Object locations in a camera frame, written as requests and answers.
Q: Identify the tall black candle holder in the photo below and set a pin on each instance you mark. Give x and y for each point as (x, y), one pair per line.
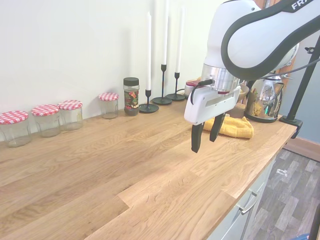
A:
(162, 100)

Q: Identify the white taper candle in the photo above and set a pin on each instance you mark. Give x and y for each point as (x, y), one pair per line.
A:
(165, 42)
(148, 50)
(178, 40)

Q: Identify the pale cabinet front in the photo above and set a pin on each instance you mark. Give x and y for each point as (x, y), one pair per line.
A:
(250, 215)

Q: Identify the coffee jar black lid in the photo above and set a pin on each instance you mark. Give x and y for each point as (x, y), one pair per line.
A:
(131, 97)

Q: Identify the chrome kettle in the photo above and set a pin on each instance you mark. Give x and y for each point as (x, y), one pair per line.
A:
(265, 100)

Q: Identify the yellow cloth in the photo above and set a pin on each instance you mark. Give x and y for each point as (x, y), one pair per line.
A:
(237, 128)

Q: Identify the glass jar red checked lid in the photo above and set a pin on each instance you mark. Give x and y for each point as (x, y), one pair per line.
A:
(15, 130)
(47, 122)
(109, 107)
(71, 116)

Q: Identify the black tripod leg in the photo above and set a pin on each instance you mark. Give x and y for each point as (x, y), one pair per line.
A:
(314, 225)

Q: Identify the black camera stand with clamp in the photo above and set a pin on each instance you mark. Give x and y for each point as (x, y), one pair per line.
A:
(301, 82)

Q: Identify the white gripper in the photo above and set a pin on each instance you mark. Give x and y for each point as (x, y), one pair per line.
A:
(210, 105)

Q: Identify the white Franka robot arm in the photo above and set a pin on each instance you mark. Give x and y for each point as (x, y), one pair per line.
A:
(250, 37)

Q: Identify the short black candle holder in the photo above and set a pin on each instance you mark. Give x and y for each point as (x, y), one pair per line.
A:
(148, 107)

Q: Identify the wooden door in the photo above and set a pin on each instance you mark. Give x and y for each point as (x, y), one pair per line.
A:
(268, 3)

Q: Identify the medium black candle holder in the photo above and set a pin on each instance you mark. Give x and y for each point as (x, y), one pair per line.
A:
(176, 96)

